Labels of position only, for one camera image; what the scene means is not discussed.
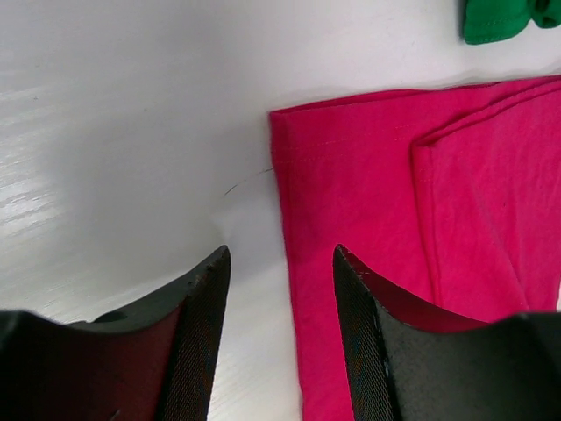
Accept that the pink t shirt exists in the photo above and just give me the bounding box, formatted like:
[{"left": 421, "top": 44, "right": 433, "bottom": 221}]
[{"left": 269, "top": 76, "right": 560, "bottom": 420}]

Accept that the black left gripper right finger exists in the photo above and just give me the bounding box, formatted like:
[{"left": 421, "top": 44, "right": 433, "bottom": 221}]
[{"left": 333, "top": 246, "right": 560, "bottom": 420}]

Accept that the green folded t shirt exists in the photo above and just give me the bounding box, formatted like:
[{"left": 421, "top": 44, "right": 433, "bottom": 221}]
[{"left": 462, "top": 0, "right": 560, "bottom": 46}]

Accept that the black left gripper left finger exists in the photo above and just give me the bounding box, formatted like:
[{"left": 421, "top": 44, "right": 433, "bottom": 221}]
[{"left": 1, "top": 246, "right": 231, "bottom": 420}]

